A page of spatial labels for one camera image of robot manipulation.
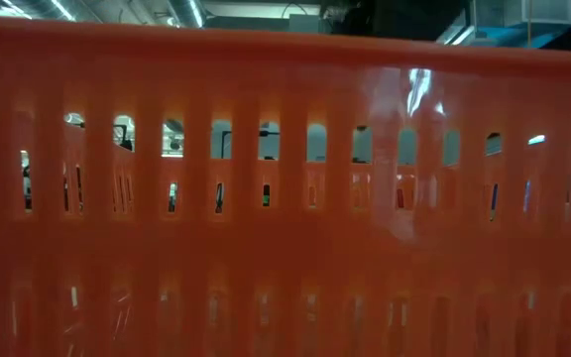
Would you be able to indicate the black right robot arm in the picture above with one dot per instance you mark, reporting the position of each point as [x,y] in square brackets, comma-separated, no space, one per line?
[389,20]

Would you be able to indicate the grey rectangular air duct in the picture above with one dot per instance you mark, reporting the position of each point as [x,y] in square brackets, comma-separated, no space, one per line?
[523,12]

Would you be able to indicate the bright ceiling light strip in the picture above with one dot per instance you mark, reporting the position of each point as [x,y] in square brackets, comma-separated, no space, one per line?
[456,35]

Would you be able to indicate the orange plastic slotted basket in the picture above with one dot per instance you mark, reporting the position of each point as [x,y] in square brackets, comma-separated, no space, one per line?
[285,74]

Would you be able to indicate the grey ceiling duct box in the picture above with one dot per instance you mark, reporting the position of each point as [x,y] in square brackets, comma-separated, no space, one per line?
[246,24]

